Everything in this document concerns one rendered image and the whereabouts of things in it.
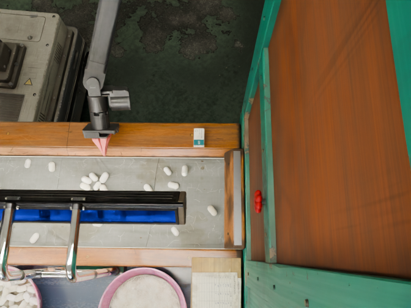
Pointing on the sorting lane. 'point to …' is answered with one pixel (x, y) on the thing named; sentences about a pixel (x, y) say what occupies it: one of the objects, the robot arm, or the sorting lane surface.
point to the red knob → (259, 201)
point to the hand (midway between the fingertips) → (104, 153)
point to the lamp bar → (98, 206)
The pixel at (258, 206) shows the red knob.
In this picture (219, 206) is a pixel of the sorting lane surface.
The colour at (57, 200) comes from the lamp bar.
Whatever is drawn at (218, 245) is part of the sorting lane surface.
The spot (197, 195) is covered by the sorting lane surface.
